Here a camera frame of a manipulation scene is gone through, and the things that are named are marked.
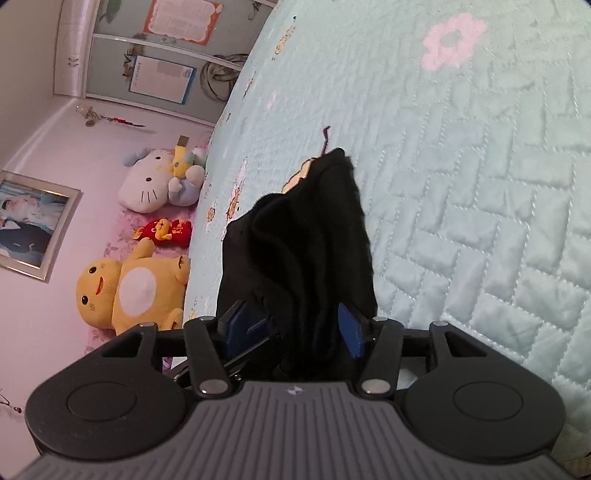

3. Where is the black garment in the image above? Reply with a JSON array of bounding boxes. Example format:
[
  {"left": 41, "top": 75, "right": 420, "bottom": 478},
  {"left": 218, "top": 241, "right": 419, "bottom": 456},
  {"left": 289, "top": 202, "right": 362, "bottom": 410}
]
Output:
[{"left": 216, "top": 148, "right": 378, "bottom": 382}]

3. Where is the yellow duck plush toy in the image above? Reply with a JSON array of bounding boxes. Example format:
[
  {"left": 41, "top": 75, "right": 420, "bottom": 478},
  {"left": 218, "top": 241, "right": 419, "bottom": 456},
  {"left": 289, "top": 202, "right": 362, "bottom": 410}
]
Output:
[{"left": 76, "top": 238, "right": 190, "bottom": 335}]

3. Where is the red plush toy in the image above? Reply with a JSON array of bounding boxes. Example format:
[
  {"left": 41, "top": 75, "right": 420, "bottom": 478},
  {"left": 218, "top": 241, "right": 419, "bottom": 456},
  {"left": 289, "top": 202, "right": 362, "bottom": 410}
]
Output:
[{"left": 132, "top": 218, "right": 192, "bottom": 249}]

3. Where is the blue grey plush toy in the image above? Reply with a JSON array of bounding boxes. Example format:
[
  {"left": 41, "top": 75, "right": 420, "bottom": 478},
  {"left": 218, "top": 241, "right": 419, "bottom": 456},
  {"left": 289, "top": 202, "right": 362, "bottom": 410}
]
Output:
[{"left": 168, "top": 144, "right": 207, "bottom": 207}]

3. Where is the white Hello Kitty plush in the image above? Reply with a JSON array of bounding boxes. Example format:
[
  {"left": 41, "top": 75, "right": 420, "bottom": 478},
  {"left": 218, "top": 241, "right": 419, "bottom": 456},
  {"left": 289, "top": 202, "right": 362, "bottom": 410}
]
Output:
[{"left": 118, "top": 149, "right": 173, "bottom": 214}]

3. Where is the framed wedding photo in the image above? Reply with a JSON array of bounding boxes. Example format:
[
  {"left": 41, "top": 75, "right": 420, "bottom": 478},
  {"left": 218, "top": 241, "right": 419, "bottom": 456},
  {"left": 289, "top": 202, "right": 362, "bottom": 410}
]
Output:
[{"left": 0, "top": 170, "right": 82, "bottom": 282}]

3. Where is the light green quilted bedspread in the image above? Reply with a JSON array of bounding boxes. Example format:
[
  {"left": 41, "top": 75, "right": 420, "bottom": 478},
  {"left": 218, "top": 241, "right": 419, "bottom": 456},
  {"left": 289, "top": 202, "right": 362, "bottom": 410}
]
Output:
[{"left": 185, "top": 1, "right": 590, "bottom": 460}]

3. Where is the white wardrobe with posters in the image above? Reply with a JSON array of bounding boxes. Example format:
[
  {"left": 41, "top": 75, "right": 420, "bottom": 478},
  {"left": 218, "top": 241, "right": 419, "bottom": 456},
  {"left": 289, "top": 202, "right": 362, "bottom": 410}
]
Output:
[{"left": 54, "top": 0, "right": 276, "bottom": 126}]

